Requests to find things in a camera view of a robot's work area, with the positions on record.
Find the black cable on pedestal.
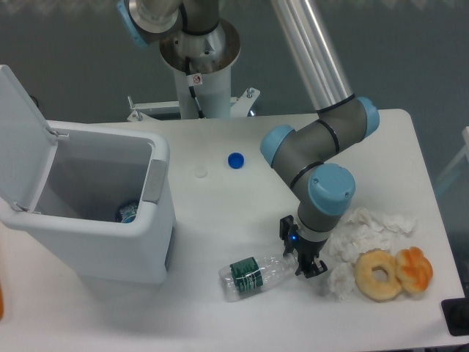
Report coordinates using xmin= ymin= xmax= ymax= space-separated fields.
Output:
xmin=185 ymin=56 xmax=205 ymax=119

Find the white bottle cap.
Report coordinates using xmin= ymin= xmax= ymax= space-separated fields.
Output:
xmin=193 ymin=165 xmax=208 ymax=179

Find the black device at table corner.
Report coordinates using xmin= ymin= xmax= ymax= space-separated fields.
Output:
xmin=441 ymin=298 xmax=468 ymax=337

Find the plain ring donut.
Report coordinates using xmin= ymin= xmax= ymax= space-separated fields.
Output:
xmin=354 ymin=250 xmax=402 ymax=301

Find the small crumpled white tissue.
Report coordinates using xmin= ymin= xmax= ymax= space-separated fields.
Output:
xmin=327 ymin=263 xmax=355 ymax=301

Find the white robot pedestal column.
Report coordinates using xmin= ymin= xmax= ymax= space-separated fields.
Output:
xmin=173 ymin=67 xmax=232 ymax=117

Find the clear plastic bottle green label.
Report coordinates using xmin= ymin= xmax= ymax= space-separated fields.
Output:
xmin=218 ymin=254 xmax=297 ymax=302

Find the white trash bin lid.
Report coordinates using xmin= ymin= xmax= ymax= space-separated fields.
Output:
xmin=1 ymin=65 xmax=69 ymax=211

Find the orange object at left edge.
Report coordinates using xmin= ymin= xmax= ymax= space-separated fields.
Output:
xmin=0 ymin=282 xmax=5 ymax=321

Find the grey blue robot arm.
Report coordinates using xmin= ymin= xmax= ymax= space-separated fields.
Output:
xmin=117 ymin=1 xmax=380 ymax=278

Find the white trash bin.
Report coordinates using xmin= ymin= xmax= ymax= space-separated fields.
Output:
xmin=1 ymin=122 xmax=175 ymax=284

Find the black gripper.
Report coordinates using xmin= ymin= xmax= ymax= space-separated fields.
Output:
xmin=279 ymin=215 xmax=328 ymax=279

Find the orange glazed twisted bread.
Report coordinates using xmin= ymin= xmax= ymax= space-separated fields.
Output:
xmin=395 ymin=246 xmax=433 ymax=294

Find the white metal base frame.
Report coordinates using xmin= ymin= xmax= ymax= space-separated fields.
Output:
xmin=127 ymin=87 xmax=261 ymax=122

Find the blue item inside bin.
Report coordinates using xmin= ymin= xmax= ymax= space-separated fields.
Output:
xmin=115 ymin=199 xmax=139 ymax=224

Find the white frame at right edge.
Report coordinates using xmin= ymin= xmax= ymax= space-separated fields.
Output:
xmin=434 ymin=126 xmax=468 ymax=198

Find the blue bottle cap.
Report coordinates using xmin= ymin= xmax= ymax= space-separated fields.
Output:
xmin=227 ymin=152 xmax=245 ymax=169

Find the large crumpled white tissue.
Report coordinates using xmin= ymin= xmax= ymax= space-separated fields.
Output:
xmin=326 ymin=208 xmax=418 ymax=263

